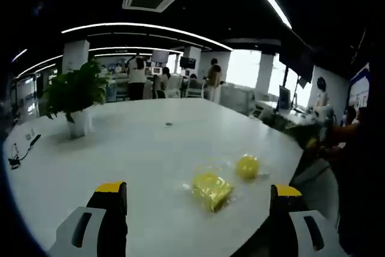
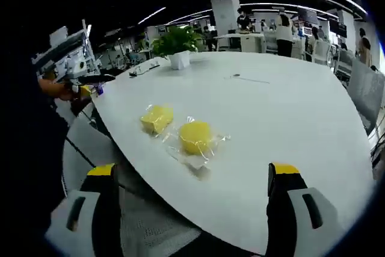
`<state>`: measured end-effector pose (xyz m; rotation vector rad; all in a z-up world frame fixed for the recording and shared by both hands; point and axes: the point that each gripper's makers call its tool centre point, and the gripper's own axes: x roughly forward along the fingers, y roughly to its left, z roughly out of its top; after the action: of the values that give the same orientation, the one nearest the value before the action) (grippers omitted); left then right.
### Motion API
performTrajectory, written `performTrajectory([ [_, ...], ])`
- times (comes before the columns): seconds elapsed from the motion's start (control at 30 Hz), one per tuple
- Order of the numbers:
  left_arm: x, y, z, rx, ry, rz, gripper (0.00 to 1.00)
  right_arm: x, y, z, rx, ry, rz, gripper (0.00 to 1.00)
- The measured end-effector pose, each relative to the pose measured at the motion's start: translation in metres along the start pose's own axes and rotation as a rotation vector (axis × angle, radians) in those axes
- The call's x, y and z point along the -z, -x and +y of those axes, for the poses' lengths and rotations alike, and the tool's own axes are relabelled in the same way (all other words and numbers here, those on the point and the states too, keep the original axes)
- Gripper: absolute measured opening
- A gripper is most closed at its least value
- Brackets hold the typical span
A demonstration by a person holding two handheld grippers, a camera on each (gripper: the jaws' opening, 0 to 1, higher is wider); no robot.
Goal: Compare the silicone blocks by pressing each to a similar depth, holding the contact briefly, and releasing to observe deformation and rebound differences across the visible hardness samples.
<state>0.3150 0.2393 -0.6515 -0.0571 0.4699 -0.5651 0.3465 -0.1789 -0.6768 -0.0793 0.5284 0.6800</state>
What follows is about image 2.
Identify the green potted plant white pot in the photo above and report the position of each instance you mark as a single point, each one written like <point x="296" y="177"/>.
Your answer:
<point x="177" y="43"/>

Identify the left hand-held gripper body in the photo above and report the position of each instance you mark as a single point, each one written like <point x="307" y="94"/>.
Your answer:
<point x="70" y="58"/>

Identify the person's dark clothing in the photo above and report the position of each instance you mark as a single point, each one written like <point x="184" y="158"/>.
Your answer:
<point x="27" y="148"/>

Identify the yellow round silicone block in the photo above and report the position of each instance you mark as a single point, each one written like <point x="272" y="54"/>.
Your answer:
<point x="197" y="136"/>

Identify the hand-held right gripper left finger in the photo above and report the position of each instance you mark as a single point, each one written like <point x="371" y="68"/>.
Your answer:
<point x="102" y="209"/>

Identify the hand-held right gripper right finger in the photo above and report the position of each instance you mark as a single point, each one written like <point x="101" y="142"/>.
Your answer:
<point x="282" y="209"/>

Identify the person's left hand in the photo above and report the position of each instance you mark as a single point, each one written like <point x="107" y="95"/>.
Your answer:
<point x="57" y="90"/>

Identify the yellow square silicone block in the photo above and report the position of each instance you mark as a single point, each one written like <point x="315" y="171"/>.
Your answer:
<point x="158" y="118"/>

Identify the small blue object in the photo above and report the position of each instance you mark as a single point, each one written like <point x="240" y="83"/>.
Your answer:
<point x="100" y="90"/>

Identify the white square pillar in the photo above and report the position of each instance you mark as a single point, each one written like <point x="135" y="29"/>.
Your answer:
<point x="225" y="16"/>

